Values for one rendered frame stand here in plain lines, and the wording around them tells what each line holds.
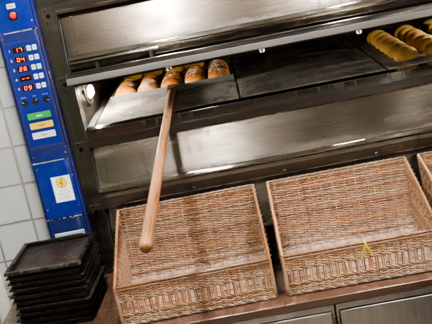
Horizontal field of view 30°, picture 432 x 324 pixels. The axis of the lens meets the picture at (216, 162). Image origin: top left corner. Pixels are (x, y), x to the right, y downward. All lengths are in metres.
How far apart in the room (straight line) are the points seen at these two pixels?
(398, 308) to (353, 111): 0.80
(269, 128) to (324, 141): 0.22
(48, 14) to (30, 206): 0.76
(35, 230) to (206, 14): 1.09
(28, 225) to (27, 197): 0.12
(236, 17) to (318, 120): 0.51
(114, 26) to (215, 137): 0.57
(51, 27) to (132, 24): 0.30
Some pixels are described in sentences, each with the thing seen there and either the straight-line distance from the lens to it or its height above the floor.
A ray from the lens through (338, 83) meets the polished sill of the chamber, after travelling 3.12.
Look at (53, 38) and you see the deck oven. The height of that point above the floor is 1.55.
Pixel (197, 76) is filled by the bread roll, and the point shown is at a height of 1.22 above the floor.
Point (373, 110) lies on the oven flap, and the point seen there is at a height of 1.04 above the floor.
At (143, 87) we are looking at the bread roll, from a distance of 3.56.
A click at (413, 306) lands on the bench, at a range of 2.86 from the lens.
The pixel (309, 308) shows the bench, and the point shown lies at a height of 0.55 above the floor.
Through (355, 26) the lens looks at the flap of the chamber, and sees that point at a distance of 2.94.
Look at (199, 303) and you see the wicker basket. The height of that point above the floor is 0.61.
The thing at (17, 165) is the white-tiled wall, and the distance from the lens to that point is 3.23.
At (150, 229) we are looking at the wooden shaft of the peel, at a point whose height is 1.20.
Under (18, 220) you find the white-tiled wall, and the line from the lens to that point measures 3.30.
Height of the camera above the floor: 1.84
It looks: 16 degrees down
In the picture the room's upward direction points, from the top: 11 degrees counter-clockwise
